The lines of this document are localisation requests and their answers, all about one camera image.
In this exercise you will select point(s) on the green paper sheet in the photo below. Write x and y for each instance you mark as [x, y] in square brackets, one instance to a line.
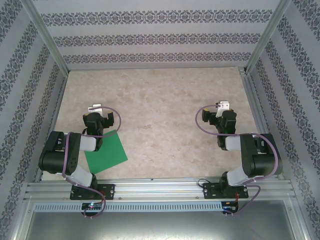
[107, 155]

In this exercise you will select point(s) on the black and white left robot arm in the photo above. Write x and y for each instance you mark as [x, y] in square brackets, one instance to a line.
[57, 155]

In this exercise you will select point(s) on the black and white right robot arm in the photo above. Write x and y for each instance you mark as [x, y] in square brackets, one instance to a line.
[265, 160]

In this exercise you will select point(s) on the grey sheet metal panel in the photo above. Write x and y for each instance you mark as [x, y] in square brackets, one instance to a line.
[160, 225]

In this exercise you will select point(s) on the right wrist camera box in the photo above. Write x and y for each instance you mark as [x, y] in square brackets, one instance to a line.
[223, 105]

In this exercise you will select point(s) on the aluminium side rail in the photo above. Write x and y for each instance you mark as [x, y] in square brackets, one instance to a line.
[260, 125]
[56, 110]

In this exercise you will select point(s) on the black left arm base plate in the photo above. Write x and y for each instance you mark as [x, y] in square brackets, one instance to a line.
[110, 191]

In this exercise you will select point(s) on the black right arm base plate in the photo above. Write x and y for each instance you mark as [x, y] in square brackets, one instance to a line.
[210, 191]

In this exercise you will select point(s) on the aluminium mounting rail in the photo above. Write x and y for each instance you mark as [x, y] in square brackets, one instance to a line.
[155, 187]

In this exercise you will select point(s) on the aluminium frame post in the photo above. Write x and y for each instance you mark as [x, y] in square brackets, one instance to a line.
[50, 42]
[267, 37]

